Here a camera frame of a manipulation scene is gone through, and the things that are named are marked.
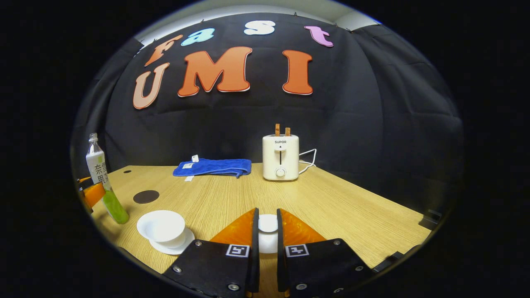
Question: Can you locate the dark box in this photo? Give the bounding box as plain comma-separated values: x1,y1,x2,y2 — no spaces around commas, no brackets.
419,209,442,231

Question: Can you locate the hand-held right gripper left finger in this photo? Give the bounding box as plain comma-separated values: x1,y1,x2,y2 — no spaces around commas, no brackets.
162,208,261,298

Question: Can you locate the black backdrop cloth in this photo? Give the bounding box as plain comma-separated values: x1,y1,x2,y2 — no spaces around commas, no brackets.
70,12,464,214

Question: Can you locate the white saucer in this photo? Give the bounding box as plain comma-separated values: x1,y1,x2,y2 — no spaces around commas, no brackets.
148,227,195,255

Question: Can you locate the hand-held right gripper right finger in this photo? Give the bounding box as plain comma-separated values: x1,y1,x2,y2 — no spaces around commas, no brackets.
276,208,373,298

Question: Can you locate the white teacup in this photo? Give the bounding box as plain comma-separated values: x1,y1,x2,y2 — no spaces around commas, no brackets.
137,210,186,249

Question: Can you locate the blue towel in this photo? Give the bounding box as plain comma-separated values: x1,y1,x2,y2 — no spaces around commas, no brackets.
173,155,252,182

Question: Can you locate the white toaster cable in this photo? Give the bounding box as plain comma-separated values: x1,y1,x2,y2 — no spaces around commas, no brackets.
298,149,318,175

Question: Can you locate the cream toaster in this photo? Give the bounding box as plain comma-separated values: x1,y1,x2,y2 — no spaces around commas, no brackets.
262,135,300,181

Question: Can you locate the clear water bottle green label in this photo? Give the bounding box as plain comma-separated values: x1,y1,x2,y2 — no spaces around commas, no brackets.
86,133,130,225

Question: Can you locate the dark round coaster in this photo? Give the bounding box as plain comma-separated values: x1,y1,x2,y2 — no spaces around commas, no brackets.
133,190,160,204

